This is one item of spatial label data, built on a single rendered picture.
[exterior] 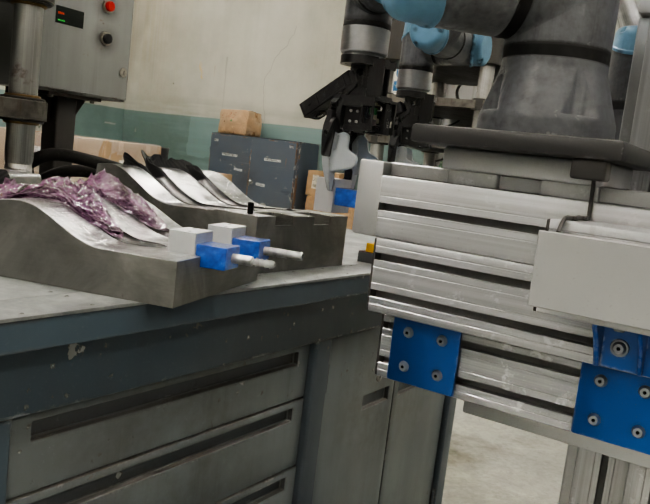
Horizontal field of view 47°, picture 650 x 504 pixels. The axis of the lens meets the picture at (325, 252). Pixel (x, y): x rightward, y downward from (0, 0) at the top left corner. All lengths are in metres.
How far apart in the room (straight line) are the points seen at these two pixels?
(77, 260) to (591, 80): 0.61
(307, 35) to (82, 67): 7.03
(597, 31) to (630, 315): 0.32
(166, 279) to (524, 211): 0.40
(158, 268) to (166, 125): 9.16
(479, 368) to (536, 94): 0.32
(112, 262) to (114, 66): 1.21
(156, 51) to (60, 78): 8.32
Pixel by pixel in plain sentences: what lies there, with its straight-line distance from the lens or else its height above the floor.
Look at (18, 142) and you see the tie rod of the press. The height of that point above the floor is 0.94.
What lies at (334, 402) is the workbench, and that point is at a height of 0.54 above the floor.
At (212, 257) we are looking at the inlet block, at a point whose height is 0.86.
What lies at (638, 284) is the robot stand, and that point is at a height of 0.92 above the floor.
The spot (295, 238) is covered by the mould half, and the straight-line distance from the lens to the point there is 1.22.
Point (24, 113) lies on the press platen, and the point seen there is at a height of 1.01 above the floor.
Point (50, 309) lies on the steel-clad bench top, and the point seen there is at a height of 0.80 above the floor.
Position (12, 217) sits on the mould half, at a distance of 0.98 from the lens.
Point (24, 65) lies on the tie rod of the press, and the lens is 1.75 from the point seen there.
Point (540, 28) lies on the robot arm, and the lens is 0.85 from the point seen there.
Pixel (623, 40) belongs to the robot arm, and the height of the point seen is 1.23.
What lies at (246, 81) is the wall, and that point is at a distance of 9.30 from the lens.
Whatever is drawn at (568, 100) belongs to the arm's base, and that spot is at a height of 1.08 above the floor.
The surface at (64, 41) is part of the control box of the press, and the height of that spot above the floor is 1.19.
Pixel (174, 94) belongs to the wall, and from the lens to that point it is 9.97.
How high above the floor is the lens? 0.99
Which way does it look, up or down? 7 degrees down
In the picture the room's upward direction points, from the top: 7 degrees clockwise
